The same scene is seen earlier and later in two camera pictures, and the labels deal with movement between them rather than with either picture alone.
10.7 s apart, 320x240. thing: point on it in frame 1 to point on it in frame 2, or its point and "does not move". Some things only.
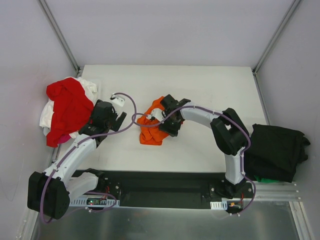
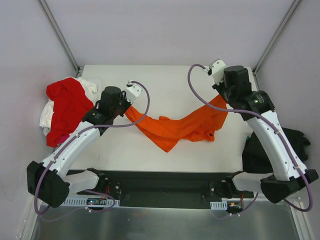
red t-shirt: [73, 109] does not move
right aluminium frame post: [256, 68] does not move
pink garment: [64, 138] does not move
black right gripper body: [171, 116] to [223, 91]
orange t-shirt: [152, 135] to [200, 126]
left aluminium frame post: [60, 37] does not move
